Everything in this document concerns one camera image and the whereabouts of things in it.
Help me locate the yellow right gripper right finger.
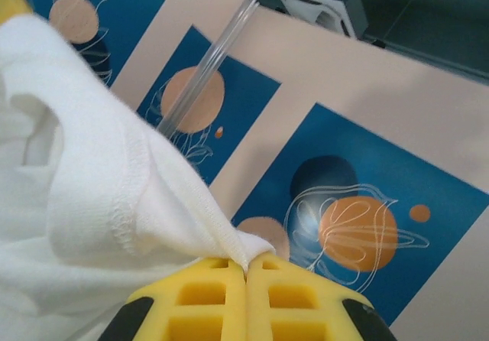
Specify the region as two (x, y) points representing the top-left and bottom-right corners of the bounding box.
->
(247, 252), (398, 341)

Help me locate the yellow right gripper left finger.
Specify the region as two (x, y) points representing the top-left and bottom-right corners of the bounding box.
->
(97, 256), (248, 341)

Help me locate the white t-shirt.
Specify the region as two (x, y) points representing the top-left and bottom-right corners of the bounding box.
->
(0, 14), (277, 341)

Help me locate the clear plastic rod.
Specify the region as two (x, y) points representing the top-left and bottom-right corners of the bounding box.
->
(155, 0), (261, 136)

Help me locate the white square ceiling fixture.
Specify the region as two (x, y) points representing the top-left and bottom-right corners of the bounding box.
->
(273, 0), (370, 40)

